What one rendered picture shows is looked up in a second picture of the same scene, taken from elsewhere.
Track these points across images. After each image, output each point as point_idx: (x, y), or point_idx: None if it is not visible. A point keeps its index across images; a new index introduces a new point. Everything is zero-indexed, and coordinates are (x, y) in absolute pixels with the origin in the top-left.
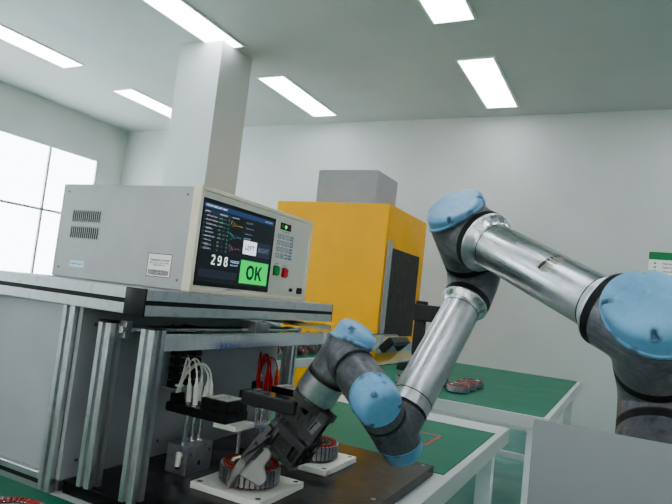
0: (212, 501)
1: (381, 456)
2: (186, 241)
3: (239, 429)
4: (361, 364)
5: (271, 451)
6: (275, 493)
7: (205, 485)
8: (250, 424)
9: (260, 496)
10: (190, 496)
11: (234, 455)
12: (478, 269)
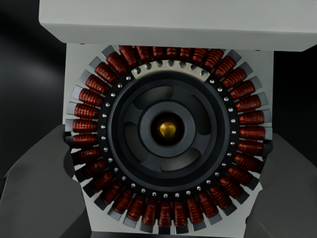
0: (39, 117)
1: None
2: None
3: (100, 38)
4: None
5: (271, 162)
6: (135, 226)
7: (65, 66)
8: (261, 35)
9: (92, 209)
10: (32, 64)
11: (180, 49)
12: None
